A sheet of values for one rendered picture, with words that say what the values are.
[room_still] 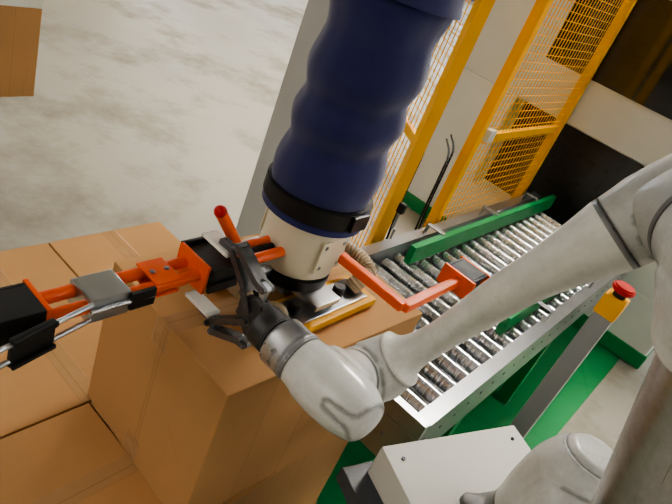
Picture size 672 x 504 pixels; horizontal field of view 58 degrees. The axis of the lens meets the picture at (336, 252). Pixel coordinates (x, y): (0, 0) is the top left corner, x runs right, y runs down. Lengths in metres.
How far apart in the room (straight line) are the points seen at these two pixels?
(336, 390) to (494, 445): 0.62
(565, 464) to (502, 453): 0.34
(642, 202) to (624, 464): 0.32
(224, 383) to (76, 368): 0.61
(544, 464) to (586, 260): 0.46
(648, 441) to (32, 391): 1.26
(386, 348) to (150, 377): 0.50
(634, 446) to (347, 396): 0.38
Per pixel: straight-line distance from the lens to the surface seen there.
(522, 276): 0.82
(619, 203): 0.79
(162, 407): 1.28
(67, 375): 1.62
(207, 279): 1.08
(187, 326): 1.19
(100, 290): 0.99
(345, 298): 1.36
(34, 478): 1.44
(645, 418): 0.79
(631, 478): 0.85
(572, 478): 1.13
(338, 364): 0.93
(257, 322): 0.99
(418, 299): 1.25
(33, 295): 0.95
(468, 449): 1.40
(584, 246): 0.80
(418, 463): 1.31
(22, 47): 2.64
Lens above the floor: 1.72
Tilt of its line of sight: 30 degrees down
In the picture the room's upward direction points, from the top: 23 degrees clockwise
